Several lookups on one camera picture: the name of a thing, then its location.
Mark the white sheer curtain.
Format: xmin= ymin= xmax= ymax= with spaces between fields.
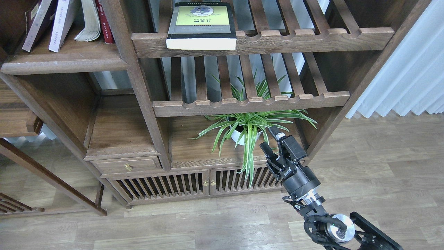
xmin=346 ymin=0 xmax=444 ymax=118

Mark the red upright book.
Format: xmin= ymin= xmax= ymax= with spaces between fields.
xmin=95 ymin=0 xmax=114 ymax=44

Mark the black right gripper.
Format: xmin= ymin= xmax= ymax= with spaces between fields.
xmin=260 ymin=126 xmax=321 ymax=200

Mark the white plant pot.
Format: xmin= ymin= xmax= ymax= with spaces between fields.
xmin=231 ymin=126 xmax=254 ymax=148

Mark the maroon book with white characters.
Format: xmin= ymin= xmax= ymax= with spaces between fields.
xmin=22 ymin=0 xmax=57 ymax=52

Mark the yellow and black book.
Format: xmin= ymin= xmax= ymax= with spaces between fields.
xmin=165 ymin=2 xmax=237 ymax=51

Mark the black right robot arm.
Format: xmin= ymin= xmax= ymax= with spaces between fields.
xmin=260 ymin=126 xmax=402 ymax=250

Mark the dark wooden bookshelf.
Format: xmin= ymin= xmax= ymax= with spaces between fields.
xmin=1 ymin=0 xmax=431 ymax=207

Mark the pale pink white book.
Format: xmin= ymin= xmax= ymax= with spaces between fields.
xmin=49 ymin=0 xmax=81 ymax=52

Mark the green spider plant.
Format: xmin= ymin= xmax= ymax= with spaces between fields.
xmin=189 ymin=68 xmax=318 ymax=188

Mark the cream-paged upright book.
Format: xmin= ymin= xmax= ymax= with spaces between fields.
xmin=74 ymin=0 xmax=101 ymax=41

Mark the wooden side furniture frame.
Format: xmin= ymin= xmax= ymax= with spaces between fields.
xmin=0 ymin=81 xmax=107 ymax=217

